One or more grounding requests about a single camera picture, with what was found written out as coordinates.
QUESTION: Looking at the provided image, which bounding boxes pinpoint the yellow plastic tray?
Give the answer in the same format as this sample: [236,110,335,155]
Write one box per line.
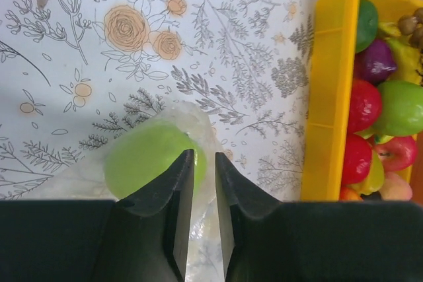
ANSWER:
[300,0,422,201]

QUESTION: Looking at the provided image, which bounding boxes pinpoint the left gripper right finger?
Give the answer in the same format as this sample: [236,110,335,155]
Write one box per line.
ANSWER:
[215,153,422,281]

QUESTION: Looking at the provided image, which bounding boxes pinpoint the brown fake longan bunch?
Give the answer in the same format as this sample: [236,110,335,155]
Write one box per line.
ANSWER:
[397,7,423,49]

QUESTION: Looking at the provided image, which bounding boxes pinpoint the clear zip top bag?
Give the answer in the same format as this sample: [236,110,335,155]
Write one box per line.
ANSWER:
[30,102,223,281]

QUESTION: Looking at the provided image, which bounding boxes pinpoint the purple fake onion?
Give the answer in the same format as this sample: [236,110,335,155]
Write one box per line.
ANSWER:
[354,39,397,86]

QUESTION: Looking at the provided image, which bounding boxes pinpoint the green fake apple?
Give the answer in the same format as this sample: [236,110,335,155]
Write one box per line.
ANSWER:
[103,120,208,199]
[373,80,422,137]

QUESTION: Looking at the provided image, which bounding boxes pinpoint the yellow green fake starfruit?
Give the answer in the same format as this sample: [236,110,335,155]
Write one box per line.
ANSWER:
[349,150,385,195]

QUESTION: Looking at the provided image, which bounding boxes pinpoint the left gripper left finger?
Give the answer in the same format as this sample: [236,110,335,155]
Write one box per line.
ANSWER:
[1,149,194,281]

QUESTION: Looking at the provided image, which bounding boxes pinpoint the orange fake persimmon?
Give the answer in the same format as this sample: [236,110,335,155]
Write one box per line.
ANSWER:
[339,186,363,201]

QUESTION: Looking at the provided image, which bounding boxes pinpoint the green orange fake fruit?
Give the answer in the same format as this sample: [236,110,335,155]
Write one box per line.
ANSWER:
[355,0,379,53]

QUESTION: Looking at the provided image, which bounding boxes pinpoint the yellow banana bunch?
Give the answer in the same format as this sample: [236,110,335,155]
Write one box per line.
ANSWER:
[378,22,422,86]

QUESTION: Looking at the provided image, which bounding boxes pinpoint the fake peach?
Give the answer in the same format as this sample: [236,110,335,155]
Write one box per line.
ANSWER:
[379,172,412,201]

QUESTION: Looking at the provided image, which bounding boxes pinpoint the red fake apple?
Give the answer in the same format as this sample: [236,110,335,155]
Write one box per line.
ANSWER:
[373,136,418,172]

